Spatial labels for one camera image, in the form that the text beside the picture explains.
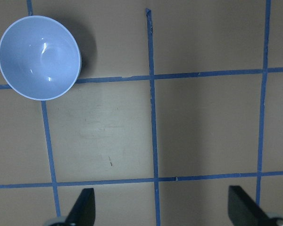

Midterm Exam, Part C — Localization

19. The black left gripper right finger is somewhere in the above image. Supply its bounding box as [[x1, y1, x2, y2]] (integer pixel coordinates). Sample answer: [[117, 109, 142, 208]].
[[227, 186, 274, 226]]

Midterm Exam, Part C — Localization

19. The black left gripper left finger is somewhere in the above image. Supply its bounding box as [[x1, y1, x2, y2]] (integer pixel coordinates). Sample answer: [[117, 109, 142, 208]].
[[65, 188, 95, 226]]

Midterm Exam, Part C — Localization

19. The blue bowl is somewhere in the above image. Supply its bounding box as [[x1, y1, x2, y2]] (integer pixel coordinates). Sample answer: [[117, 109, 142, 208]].
[[0, 16, 82, 101]]

